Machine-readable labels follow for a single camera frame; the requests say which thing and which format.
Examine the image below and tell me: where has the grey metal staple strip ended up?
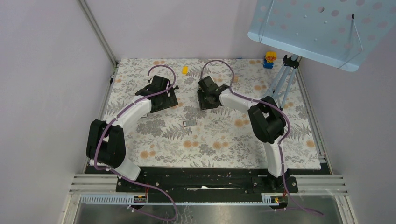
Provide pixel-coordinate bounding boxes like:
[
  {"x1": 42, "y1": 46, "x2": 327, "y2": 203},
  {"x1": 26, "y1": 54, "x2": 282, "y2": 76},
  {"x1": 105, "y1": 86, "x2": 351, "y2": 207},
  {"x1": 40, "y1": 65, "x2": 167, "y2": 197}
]
[{"x1": 183, "y1": 120, "x2": 197, "y2": 127}]

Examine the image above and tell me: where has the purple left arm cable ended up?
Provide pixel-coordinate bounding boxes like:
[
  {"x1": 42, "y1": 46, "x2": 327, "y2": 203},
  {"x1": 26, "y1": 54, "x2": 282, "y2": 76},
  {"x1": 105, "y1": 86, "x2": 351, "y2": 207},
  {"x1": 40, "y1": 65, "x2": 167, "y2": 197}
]
[{"x1": 92, "y1": 64, "x2": 180, "y2": 222}]

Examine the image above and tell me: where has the light blue perforated metal board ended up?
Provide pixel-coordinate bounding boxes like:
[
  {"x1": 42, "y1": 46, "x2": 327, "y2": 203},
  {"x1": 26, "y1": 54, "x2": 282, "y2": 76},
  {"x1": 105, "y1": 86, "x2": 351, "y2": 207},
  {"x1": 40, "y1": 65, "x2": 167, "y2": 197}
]
[{"x1": 248, "y1": 0, "x2": 396, "y2": 72}]

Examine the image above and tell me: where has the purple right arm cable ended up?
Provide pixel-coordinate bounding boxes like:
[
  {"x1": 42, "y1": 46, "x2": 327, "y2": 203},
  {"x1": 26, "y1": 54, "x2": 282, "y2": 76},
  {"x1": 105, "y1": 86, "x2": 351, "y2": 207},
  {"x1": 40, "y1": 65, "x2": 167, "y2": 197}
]
[{"x1": 200, "y1": 59, "x2": 325, "y2": 217}]

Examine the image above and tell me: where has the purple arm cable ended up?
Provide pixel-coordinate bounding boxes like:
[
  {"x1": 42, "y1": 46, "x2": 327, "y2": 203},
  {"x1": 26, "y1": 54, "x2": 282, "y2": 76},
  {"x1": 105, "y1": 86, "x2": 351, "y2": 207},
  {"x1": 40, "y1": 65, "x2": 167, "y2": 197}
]
[
  {"x1": 200, "y1": 59, "x2": 325, "y2": 217},
  {"x1": 92, "y1": 64, "x2": 180, "y2": 222}
]

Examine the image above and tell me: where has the floral patterned table mat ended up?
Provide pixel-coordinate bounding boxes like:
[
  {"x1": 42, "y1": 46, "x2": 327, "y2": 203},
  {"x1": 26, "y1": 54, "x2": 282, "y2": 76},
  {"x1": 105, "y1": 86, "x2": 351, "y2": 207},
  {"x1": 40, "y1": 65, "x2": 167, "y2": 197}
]
[{"x1": 90, "y1": 58, "x2": 322, "y2": 169}]

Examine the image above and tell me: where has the small yellow block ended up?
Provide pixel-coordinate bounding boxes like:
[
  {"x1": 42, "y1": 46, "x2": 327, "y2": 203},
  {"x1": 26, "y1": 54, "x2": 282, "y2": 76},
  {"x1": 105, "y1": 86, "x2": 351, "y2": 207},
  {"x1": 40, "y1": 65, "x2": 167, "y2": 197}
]
[{"x1": 182, "y1": 66, "x2": 188, "y2": 75}]

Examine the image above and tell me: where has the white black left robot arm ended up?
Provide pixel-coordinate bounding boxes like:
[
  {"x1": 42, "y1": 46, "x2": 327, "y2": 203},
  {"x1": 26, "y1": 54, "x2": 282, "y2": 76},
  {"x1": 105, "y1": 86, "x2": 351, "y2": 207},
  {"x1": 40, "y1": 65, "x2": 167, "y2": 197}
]
[{"x1": 86, "y1": 75, "x2": 178, "y2": 181}]

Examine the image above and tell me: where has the grey tripod stand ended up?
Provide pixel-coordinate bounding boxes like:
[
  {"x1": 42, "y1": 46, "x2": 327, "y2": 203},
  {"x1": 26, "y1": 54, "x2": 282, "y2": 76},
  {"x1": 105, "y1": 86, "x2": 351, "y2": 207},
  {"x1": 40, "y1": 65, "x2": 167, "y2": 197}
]
[{"x1": 265, "y1": 54, "x2": 300, "y2": 110}]

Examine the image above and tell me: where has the yellow blue toy figure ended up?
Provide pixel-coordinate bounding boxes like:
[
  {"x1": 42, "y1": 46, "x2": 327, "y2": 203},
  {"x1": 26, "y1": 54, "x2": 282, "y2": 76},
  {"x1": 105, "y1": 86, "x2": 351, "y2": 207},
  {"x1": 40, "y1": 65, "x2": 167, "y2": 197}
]
[{"x1": 263, "y1": 51, "x2": 277, "y2": 69}]

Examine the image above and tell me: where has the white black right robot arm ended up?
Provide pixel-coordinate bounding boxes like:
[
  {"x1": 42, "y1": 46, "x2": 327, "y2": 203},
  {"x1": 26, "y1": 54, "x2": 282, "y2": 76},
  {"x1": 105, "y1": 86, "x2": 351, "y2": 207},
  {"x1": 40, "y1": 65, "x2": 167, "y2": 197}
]
[{"x1": 197, "y1": 77, "x2": 287, "y2": 191}]

